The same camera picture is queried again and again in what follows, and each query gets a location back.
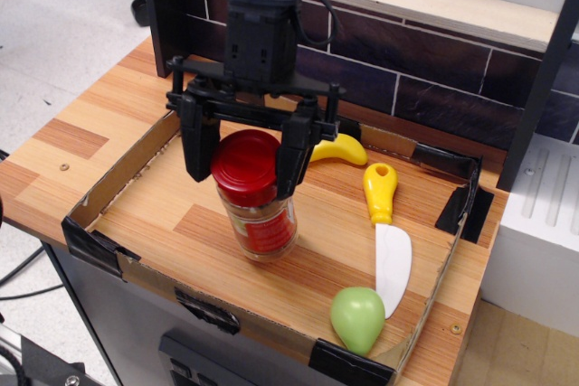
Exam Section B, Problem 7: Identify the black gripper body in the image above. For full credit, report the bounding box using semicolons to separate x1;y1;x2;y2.
166;5;341;141

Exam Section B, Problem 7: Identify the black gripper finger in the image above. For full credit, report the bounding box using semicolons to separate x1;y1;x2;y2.
177;93;221;183
276;103;322;200

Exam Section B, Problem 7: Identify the red-lidded basil spice bottle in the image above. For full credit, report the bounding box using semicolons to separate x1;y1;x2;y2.
211;129;299;262

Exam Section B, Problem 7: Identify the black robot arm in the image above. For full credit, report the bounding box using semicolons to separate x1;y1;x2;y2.
166;0;345;200

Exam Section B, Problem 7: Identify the cardboard fence with black tape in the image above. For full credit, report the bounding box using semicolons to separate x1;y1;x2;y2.
59;115;496;385

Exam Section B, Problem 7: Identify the yellow toy banana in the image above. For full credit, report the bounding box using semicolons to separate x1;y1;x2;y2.
310;133;368;165

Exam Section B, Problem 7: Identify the black caster wheel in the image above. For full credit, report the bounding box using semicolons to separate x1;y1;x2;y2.
130;0;149;27

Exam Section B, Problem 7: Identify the green toy pear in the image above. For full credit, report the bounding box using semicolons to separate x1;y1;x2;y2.
330;287;385;356

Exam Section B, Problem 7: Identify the dark brick-pattern back panel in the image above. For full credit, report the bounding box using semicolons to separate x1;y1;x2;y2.
139;0;579;152

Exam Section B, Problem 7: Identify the yellow-handled white toy knife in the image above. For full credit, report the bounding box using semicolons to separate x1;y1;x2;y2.
363;163;413;319

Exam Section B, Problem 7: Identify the black floor cable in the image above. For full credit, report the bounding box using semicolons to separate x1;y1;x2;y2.
0;243;64;301

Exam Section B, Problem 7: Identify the black metal bracket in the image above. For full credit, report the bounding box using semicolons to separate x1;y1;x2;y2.
1;324;92;385

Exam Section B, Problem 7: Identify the black vertical post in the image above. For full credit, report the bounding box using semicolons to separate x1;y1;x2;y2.
496;0;578;193

